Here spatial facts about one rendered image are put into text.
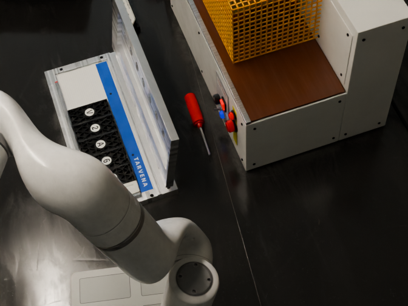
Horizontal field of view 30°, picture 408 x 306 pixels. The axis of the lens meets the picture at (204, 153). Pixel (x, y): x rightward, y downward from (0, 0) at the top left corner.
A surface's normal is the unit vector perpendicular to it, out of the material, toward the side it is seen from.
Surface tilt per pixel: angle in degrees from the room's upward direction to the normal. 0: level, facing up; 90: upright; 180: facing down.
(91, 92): 0
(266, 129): 90
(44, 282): 0
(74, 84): 0
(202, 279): 13
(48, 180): 43
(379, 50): 90
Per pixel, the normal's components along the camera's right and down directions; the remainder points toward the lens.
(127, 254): 0.26, 0.71
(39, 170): -0.24, -0.02
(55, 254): -0.04, -0.54
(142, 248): 0.58, 0.48
